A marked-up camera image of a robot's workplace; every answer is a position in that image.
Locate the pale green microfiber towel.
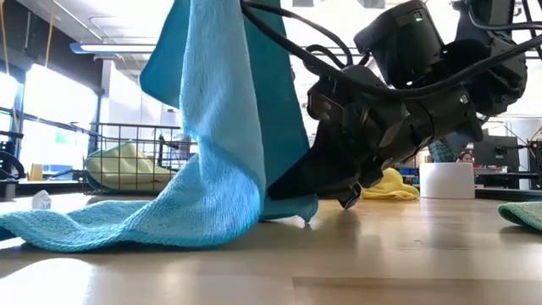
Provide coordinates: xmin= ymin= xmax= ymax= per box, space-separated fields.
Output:
xmin=498 ymin=201 xmax=542 ymax=232

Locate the long ceiling light fixture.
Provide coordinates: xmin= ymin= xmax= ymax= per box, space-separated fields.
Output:
xmin=69 ymin=42 xmax=158 ymax=55

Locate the yellow hanging strap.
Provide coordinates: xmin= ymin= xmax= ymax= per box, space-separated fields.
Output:
xmin=44 ymin=0 xmax=56 ymax=69
xmin=0 ymin=0 xmax=10 ymax=75

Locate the yellow microfiber towel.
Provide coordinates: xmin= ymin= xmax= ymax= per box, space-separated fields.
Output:
xmin=360 ymin=167 xmax=420 ymax=202

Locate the snake plant in white pot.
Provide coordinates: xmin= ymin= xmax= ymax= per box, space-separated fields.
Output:
xmin=418 ymin=130 xmax=484 ymax=200

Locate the black computer monitor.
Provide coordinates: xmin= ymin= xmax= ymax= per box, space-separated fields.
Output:
xmin=473 ymin=135 xmax=521 ymax=173
xmin=528 ymin=141 xmax=542 ymax=190

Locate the black aluminium table frame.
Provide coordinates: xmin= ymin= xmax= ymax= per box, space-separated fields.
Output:
xmin=16 ymin=180 xmax=542 ymax=202

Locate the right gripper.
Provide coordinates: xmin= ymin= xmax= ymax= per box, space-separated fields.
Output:
xmin=267 ymin=65 xmax=433 ymax=211

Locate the wire mesh basket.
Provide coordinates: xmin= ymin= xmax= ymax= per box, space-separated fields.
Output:
xmin=82 ymin=121 xmax=200 ymax=197

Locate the pale green cloth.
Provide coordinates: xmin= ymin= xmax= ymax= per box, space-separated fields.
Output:
xmin=84 ymin=141 xmax=179 ymax=191

